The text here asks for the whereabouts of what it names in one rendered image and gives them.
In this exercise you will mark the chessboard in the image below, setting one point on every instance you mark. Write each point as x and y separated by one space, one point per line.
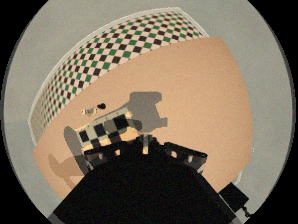
115 127

